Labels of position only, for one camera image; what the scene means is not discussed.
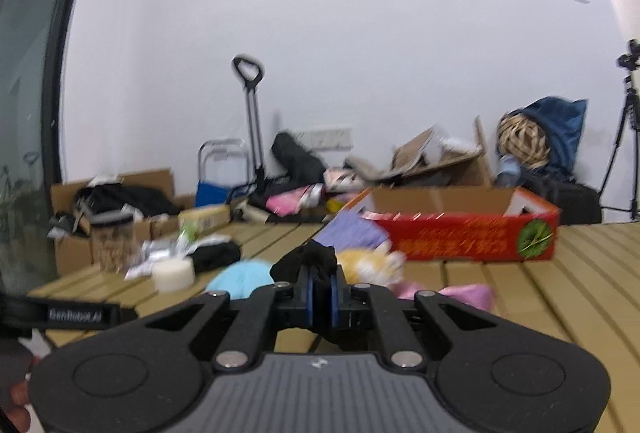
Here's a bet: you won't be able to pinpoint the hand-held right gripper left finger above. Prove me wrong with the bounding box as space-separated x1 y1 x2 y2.
142 264 318 373

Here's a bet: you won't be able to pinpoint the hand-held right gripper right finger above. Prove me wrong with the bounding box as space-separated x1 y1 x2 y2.
326 264 498 373

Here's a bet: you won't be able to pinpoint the small black cloth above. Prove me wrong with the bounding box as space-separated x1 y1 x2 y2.
270 240 347 286

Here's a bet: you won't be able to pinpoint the yellow and white plush toy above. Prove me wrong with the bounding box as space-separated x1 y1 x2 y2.
335 247 407 288

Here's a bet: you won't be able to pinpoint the purple knit pouch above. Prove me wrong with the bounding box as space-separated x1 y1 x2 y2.
314 208 392 255

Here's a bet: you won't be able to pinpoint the pink satin cloth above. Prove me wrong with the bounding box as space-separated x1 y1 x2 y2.
397 282 497 313

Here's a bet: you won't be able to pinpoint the person's left hand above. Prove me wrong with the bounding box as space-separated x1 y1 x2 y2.
0 378 32 432

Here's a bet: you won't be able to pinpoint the light blue fluffy cloth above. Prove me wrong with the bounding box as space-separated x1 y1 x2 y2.
205 260 277 300

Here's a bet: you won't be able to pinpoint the clear snack jar black lid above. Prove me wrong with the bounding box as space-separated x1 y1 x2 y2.
90 209 137 273

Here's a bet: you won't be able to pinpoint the white plastic wrappers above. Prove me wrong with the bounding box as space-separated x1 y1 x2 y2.
124 240 181 281

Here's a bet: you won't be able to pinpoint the pink packet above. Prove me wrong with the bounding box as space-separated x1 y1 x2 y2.
266 185 325 217

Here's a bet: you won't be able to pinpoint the black fuzzy cloth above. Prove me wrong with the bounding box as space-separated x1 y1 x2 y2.
191 240 242 274

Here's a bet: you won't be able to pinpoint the white cylinder roll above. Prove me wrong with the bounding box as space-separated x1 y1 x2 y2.
151 258 196 292

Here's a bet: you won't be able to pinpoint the open cardboard boxes left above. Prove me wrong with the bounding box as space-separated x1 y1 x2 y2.
47 183 183 239

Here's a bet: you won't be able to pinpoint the pale yellow carton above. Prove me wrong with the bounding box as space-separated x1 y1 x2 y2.
177 204 232 234

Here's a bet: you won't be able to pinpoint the small green white object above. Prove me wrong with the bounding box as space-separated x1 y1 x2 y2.
177 219 200 244

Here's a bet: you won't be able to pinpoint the black soft bag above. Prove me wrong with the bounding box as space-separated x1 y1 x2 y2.
271 132 328 194

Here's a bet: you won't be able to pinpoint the red cardboard fruit box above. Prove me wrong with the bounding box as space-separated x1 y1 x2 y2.
327 185 562 264

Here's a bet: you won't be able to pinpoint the torn open cardboard box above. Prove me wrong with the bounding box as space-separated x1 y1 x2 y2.
345 115 493 188

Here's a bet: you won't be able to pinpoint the blue water bottle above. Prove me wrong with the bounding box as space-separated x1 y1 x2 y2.
496 154 524 188

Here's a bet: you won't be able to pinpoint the tan slatted folding table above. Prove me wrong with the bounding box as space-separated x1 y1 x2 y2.
27 220 640 433

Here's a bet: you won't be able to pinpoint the wicker ball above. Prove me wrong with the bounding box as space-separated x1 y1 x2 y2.
496 111 549 164

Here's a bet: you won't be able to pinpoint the black suitcase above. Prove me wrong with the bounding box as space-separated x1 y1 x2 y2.
522 175 602 226

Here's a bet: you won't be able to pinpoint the dark blue cloth bag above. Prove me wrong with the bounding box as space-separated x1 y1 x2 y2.
500 95 589 181

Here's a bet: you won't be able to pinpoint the black tripod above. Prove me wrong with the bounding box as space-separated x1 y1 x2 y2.
597 68 640 221

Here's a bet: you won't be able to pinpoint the chrome frame blue folding cart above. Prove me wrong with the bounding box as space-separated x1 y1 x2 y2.
196 139 251 208

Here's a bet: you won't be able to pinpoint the white wall socket strip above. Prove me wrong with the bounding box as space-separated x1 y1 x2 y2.
292 128 354 150

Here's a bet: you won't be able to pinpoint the black pull handle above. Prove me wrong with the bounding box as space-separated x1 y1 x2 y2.
231 55 269 194

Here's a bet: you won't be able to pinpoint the glass door dark frame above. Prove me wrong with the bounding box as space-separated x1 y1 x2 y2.
0 0 92 296

